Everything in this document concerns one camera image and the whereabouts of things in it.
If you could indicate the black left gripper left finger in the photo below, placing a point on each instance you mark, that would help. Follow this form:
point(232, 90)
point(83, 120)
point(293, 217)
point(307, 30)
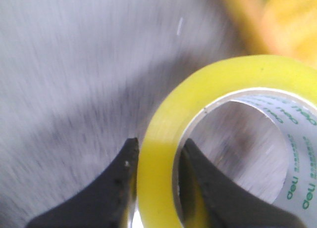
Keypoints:
point(107, 202)

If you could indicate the yellow wicker basket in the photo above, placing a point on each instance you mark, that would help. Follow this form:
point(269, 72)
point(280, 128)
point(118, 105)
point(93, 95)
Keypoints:
point(280, 27)

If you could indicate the yellow packing tape roll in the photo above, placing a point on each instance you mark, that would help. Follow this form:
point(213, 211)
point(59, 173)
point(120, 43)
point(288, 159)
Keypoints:
point(254, 118)

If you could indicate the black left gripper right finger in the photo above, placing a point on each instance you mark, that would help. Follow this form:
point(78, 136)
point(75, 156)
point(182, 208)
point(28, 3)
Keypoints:
point(209, 199)

